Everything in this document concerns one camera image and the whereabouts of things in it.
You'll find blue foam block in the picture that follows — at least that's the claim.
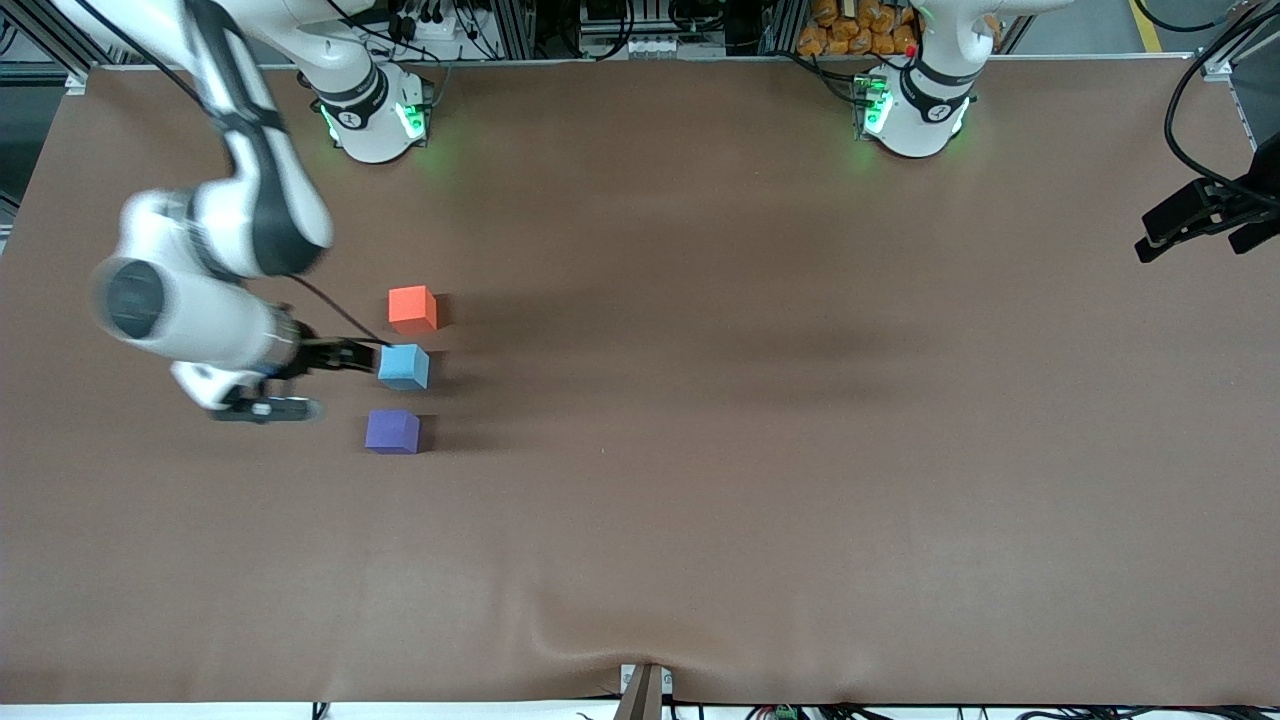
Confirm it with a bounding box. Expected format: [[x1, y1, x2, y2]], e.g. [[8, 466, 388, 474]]
[[377, 344, 431, 391]]

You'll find orange foam block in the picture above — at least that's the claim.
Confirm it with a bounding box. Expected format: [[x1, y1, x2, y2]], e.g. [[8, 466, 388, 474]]
[[388, 285, 439, 335]]

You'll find purple foam block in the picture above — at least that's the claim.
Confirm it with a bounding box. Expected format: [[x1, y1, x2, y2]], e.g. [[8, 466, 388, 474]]
[[365, 409, 421, 455]]

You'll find white power strip with plugs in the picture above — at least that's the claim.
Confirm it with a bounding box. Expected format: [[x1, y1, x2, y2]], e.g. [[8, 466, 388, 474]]
[[385, 0, 463, 43]]

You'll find pile of orange packets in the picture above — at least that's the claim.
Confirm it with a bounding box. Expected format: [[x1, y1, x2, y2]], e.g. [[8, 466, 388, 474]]
[[797, 0, 1001, 57]]

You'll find brown table cloth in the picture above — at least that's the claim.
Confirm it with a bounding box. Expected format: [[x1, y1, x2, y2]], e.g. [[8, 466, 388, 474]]
[[0, 58, 1280, 706]]

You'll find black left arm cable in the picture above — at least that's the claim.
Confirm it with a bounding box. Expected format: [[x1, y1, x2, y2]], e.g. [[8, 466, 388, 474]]
[[1164, 0, 1280, 206]]

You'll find aluminium frame post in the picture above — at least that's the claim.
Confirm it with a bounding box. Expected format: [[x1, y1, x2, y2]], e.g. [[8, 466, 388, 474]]
[[1195, 0, 1280, 126], [0, 0, 96, 89]]

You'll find brown camera mount post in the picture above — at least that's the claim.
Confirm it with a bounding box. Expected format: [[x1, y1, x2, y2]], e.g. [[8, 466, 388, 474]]
[[615, 662, 669, 720]]

